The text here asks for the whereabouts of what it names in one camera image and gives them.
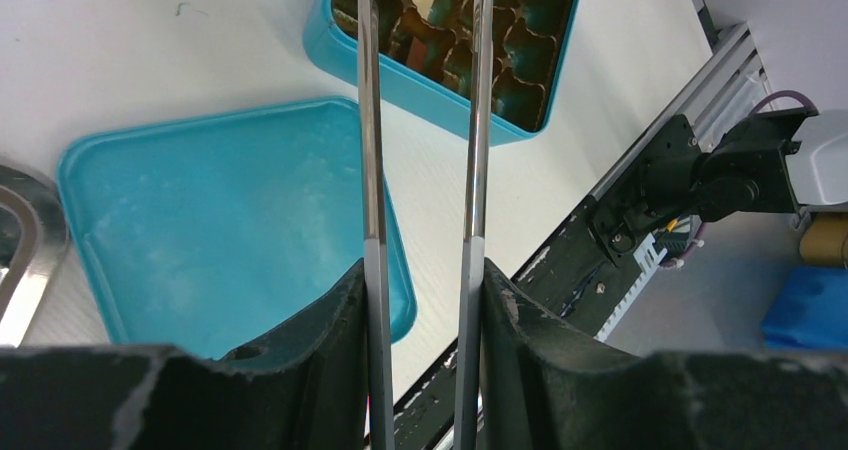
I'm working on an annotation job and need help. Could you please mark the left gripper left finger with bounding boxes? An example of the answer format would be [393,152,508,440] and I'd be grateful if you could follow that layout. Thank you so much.
[1,262,367,449]

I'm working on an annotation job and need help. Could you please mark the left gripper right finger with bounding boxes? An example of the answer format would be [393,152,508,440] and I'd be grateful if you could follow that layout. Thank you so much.
[480,262,847,449]

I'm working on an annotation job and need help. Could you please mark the metal serving tongs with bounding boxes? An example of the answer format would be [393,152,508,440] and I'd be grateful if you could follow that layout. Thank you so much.
[357,0,494,449]

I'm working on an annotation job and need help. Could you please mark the stainless steel tray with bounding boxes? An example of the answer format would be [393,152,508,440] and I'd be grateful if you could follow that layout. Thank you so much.
[1,164,69,348]

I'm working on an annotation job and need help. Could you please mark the teal chocolate box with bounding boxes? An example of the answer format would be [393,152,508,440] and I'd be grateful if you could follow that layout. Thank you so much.
[303,0,580,145]

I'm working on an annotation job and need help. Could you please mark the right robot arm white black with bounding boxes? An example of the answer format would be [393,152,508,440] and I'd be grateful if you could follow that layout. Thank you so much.
[639,107,847,224]

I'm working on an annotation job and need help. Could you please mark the blue object beyond table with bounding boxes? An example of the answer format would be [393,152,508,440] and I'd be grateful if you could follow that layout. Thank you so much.
[760,266,847,351]

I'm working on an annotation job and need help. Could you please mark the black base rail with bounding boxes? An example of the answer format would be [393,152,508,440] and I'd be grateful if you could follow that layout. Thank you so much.
[395,114,700,449]

